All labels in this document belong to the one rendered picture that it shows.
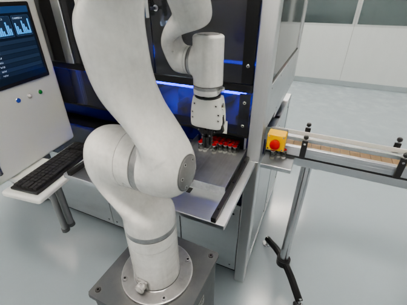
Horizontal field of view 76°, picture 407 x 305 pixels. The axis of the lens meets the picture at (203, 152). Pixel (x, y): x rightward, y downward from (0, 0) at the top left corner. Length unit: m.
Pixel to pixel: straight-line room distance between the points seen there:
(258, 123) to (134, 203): 0.65
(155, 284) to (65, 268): 1.36
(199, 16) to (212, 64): 0.15
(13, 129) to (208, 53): 0.97
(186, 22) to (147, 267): 0.55
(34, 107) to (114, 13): 1.12
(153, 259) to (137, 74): 0.41
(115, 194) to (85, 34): 0.31
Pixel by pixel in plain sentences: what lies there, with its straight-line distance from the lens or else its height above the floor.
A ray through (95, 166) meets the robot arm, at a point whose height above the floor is 1.23.
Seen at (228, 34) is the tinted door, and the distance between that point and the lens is 1.03.
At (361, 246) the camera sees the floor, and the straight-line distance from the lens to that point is 2.22.
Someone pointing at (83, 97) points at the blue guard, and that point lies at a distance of 1.54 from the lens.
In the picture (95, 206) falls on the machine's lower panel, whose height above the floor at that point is 0.21.
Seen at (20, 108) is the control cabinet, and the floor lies 1.07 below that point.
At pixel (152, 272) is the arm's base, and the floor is 0.95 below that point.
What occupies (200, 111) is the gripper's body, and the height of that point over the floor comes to 1.21.
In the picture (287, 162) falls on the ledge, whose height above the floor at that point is 0.88.
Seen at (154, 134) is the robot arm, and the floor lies 1.31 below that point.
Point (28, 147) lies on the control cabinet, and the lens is 1.46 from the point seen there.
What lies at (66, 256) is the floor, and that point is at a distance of 2.10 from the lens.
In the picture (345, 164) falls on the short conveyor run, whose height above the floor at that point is 0.90.
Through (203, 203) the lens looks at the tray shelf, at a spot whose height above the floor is 0.88.
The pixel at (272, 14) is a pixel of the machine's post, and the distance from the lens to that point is 0.98.
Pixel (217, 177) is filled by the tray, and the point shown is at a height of 0.88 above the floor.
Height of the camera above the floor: 1.51
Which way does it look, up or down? 31 degrees down
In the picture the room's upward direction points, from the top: straight up
